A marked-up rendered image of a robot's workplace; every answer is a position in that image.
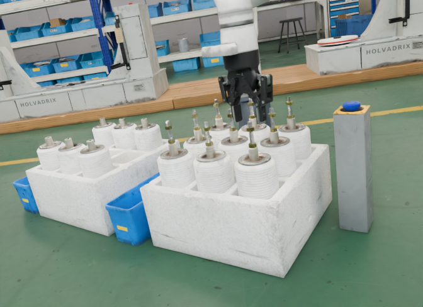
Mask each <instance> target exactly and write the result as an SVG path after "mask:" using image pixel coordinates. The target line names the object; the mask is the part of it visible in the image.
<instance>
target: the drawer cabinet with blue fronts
mask: <svg viewBox="0 0 423 307"><path fill-rule="evenodd" d="M320 10H321V21H322V30H323V31H324V12H323V6H322V5H320ZM338 14H346V16H349V15H351V17H352V16H359V15H360V2H359V0H327V19H328V30H329V38H334V37H337V36H336V23H335V22H334V20H336V19H339V18H338Z"/></svg>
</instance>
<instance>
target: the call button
mask: <svg viewBox="0 0 423 307"><path fill-rule="evenodd" d="M360 106H361V103H360V102H359V101H348V102H345V103H343V104H342V107H343V108H344V109H345V110H346V111H354V110H357V109H359V107H360Z"/></svg>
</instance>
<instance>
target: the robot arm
mask: <svg viewBox="0 0 423 307"><path fill-rule="evenodd" d="M268 1H270V0H214V2H215V4H216V6H217V10H218V19H219V24H220V28H221V29H220V41H221V45H215V46H210V47H203V48H202V49H201V55H202V57H204V58H205V57H220V56H223V62H224V67H225V70H227V71H228V74H227V75H223V76H220V77H218V82H219V86H220V90H221V94H222V99H223V102H225V103H229V105H230V106H231V110H232V118H233V119H234V122H239V121H242V111H241V106H240V104H239V103H240V98H241V95H248V96H249V98H251V99H252V100H253V102H254V104H255V106H256V108H255V110H256V120H257V124H258V125H261V124H263V123H265V122H266V119H267V116H266V105H267V104H268V103H271V102H273V76H272V74H267V75H263V74H261V63H260V58H259V47H258V41H257V38H258V23H257V8H256V7H257V6H259V5H262V4H264V3H266V2H268ZM226 91H227V93H228V96H227V94H226ZM257 97H258V98H259V100H260V101H259V100H258V98H257Z"/></svg>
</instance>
